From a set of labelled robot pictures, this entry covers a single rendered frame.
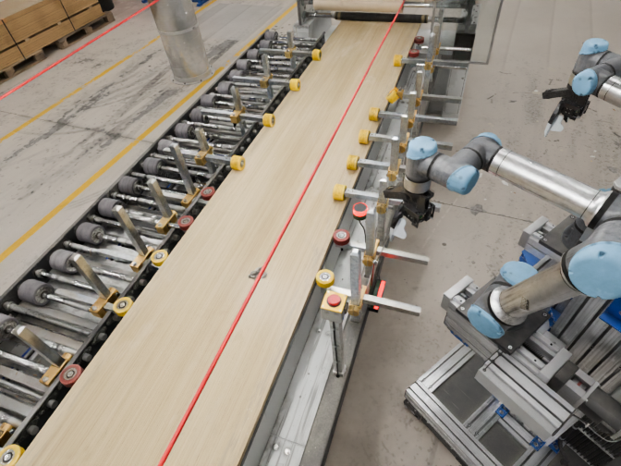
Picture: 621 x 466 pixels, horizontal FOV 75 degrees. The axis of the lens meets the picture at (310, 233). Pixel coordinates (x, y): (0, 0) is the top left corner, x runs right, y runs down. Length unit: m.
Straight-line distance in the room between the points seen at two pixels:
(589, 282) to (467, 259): 2.08
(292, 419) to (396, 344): 1.04
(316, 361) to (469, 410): 0.84
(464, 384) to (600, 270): 1.44
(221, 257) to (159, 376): 0.58
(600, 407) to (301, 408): 1.03
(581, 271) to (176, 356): 1.35
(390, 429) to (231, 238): 1.32
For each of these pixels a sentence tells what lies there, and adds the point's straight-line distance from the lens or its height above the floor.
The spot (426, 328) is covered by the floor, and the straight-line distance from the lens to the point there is 2.69.
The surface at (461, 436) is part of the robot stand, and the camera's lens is 2.22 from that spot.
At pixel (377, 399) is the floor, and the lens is 2.46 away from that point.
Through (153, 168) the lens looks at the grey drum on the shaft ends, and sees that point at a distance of 2.72.
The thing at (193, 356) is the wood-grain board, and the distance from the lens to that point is 1.67.
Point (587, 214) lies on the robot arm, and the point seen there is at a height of 1.60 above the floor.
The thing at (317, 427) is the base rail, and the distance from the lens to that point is 1.69.
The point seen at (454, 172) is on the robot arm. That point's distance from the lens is 1.08.
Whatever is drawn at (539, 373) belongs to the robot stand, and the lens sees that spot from 1.57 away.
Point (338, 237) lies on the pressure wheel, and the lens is 1.89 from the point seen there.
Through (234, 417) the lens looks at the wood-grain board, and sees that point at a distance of 1.53.
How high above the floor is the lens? 2.31
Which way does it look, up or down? 47 degrees down
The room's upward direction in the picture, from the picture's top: 7 degrees counter-clockwise
